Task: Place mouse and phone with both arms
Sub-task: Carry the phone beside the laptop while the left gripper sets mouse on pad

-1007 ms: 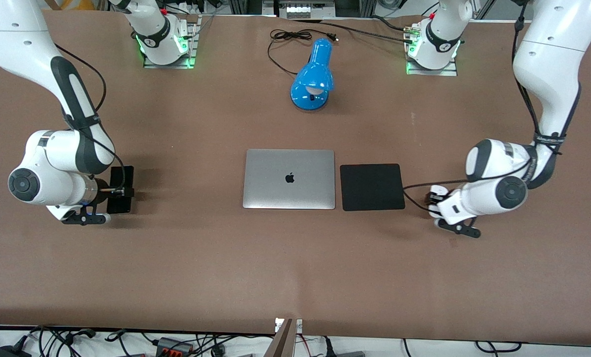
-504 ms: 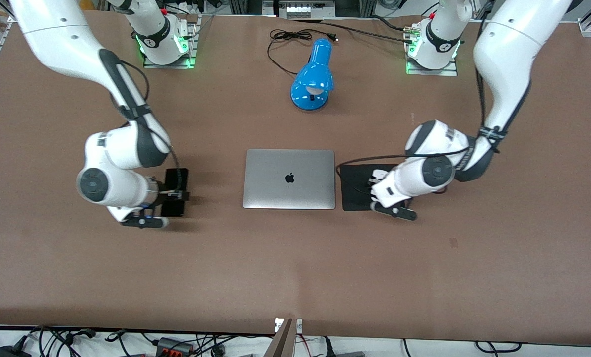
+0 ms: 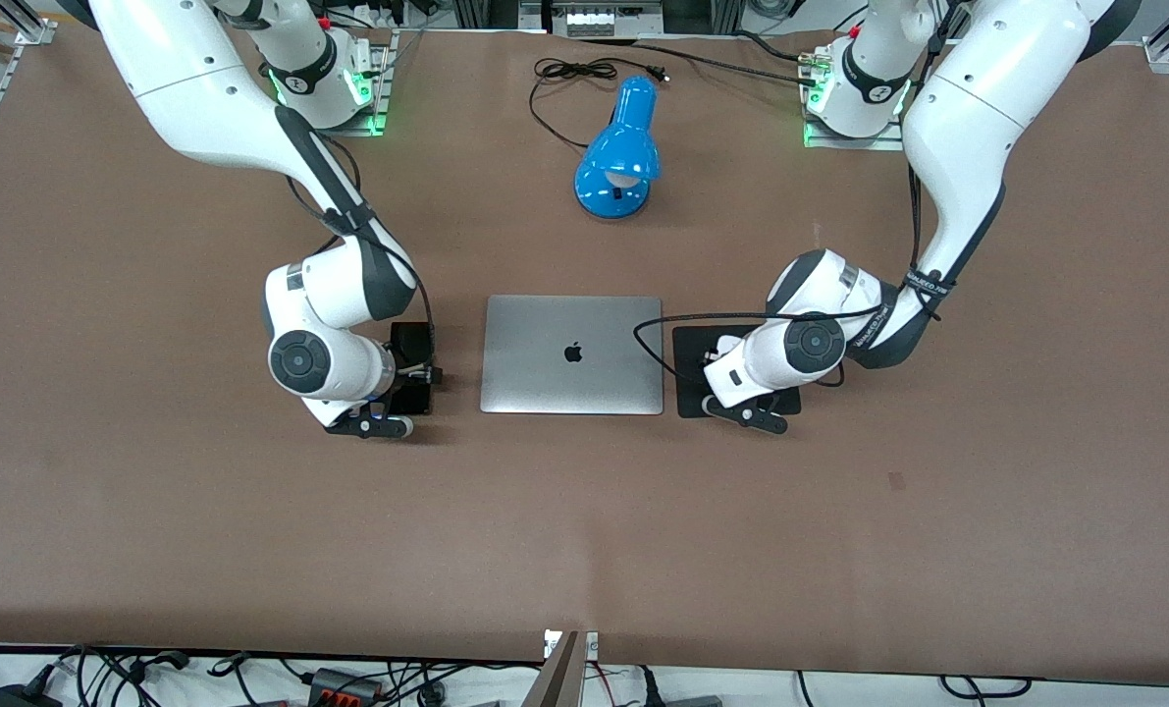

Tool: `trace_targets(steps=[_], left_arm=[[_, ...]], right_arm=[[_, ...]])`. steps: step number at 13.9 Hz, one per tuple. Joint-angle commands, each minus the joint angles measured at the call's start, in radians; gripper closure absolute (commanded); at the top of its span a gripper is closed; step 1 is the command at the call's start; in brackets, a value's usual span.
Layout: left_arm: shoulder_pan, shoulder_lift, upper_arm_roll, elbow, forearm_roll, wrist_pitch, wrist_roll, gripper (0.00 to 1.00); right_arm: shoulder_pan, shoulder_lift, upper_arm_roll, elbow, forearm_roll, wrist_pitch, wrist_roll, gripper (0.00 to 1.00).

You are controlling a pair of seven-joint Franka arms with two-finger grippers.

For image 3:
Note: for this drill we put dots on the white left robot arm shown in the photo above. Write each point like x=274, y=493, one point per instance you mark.
x=967, y=98

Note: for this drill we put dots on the silver closed laptop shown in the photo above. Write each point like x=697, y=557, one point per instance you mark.
x=545, y=383

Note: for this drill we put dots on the black smartphone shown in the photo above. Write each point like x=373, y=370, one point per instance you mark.
x=412, y=344

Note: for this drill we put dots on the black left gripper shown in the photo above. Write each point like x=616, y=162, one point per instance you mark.
x=694, y=365

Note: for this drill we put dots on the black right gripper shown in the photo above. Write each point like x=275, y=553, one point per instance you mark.
x=410, y=346

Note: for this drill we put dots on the grey power strip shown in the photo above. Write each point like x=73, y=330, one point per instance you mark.
x=609, y=20

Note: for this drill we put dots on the grey orange connector box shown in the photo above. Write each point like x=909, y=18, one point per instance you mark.
x=346, y=685

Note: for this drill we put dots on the blue desk lamp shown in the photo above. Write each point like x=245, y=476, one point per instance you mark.
x=623, y=147

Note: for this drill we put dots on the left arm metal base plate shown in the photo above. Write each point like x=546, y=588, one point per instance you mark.
x=883, y=144

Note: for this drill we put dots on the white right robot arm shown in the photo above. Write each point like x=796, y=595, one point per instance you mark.
x=201, y=88

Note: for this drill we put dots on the black power adapter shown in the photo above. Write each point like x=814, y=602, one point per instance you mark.
x=20, y=695

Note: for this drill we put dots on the black mouse pad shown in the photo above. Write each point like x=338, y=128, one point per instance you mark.
x=687, y=339

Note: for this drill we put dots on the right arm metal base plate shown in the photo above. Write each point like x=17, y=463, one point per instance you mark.
x=383, y=108

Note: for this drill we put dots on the white metal bracket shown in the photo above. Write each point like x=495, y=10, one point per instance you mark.
x=592, y=643

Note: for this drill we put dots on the black aluminium frame profile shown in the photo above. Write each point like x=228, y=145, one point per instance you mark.
x=486, y=12

